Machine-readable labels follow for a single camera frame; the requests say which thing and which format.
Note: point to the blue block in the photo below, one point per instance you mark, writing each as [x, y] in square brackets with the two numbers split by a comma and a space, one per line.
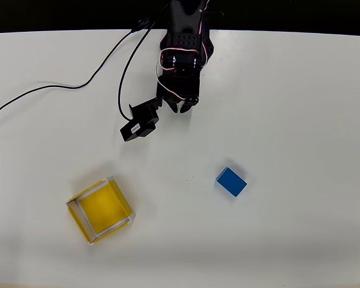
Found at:
[231, 182]

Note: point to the yellow open box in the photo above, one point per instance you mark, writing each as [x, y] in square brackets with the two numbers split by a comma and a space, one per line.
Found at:
[102, 207]

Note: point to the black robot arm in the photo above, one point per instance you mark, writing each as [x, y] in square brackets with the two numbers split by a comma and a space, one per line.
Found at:
[183, 27]

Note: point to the black webcam with mount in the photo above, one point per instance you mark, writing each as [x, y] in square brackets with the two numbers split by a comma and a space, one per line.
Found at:
[139, 124]

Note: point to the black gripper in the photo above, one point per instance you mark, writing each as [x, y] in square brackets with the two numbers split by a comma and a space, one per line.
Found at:
[177, 96]

